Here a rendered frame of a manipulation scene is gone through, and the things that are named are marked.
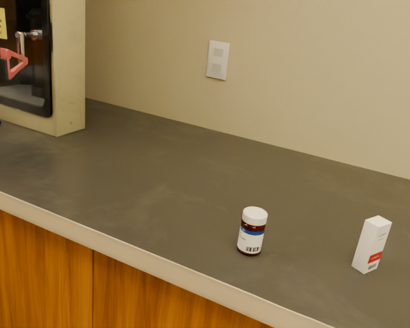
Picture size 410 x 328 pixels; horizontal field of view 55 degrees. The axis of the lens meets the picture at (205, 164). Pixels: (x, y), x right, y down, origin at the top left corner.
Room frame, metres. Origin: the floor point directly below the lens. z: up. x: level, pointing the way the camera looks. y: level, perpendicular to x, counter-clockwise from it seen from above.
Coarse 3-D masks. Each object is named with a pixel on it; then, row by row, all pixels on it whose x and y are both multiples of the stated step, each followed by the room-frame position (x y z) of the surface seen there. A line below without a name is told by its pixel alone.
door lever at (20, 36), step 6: (18, 36) 0.96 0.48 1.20; (24, 36) 0.98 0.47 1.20; (30, 36) 1.00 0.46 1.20; (36, 36) 1.01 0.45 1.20; (18, 42) 0.97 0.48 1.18; (24, 42) 0.98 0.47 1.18; (18, 48) 0.97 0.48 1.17; (24, 48) 0.97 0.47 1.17; (24, 54) 0.97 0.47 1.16; (18, 60) 0.97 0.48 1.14; (24, 66) 0.97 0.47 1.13
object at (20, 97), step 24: (0, 0) 1.06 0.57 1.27; (24, 0) 1.03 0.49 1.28; (48, 0) 1.00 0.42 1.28; (24, 24) 1.03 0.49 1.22; (48, 24) 1.00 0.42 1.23; (48, 48) 1.00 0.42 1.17; (24, 72) 1.03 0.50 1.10; (48, 72) 1.00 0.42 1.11; (0, 96) 1.07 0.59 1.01; (24, 96) 1.03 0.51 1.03; (48, 96) 1.00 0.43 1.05
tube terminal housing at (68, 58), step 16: (64, 0) 1.04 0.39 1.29; (80, 0) 1.09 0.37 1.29; (64, 16) 1.04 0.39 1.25; (80, 16) 1.09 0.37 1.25; (64, 32) 1.04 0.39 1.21; (80, 32) 1.09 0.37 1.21; (64, 48) 1.04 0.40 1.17; (80, 48) 1.09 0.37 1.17; (64, 64) 1.04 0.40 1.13; (80, 64) 1.09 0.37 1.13; (64, 80) 1.03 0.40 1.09; (80, 80) 1.09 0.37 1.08; (64, 96) 1.03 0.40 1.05; (80, 96) 1.09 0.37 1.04; (0, 112) 1.09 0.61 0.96; (16, 112) 1.06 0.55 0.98; (64, 112) 1.03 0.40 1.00; (80, 112) 1.09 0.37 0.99; (32, 128) 1.04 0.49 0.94; (48, 128) 1.02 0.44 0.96; (64, 128) 1.03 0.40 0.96; (80, 128) 1.09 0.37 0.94
